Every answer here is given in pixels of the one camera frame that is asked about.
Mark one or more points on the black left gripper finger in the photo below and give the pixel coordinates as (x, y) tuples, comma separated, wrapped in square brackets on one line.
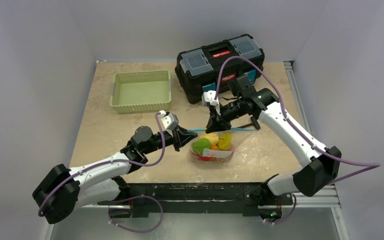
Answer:
[(186, 135), (183, 143)]

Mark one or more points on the green perforated plastic basket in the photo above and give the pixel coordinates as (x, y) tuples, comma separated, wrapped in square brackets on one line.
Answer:
[(141, 92)]

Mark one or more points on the black rubber mallet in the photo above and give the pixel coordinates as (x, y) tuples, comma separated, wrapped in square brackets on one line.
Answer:
[(253, 125)]

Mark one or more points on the red fake tomato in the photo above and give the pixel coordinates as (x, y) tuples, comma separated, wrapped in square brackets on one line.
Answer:
[(204, 158)]

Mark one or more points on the black plastic toolbox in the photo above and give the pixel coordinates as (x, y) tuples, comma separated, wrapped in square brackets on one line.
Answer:
[(198, 69)]

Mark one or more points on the orange fake fruit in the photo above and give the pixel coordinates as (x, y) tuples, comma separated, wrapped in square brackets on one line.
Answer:
[(214, 147)]

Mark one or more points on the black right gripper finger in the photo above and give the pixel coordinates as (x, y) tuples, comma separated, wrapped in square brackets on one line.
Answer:
[(215, 122), (225, 124)]

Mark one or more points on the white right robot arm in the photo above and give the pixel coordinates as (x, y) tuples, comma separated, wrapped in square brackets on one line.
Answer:
[(318, 165)]

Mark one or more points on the clear zip top bag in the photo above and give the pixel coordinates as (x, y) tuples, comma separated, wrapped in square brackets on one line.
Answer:
[(220, 156)]

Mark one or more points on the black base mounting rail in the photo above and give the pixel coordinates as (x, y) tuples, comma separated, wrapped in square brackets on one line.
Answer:
[(250, 199)]

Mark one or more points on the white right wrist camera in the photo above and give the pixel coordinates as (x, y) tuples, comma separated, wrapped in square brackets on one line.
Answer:
[(209, 98)]

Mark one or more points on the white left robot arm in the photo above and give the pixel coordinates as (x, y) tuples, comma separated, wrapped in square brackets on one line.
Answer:
[(65, 189)]

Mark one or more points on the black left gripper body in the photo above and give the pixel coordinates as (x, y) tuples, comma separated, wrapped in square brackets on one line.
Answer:
[(169, 140)]

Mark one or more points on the yellow fake pear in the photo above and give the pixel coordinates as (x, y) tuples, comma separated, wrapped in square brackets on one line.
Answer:
[(212, 137)]

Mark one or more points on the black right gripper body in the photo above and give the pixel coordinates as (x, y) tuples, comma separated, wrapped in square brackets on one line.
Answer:
[(217, 120)]

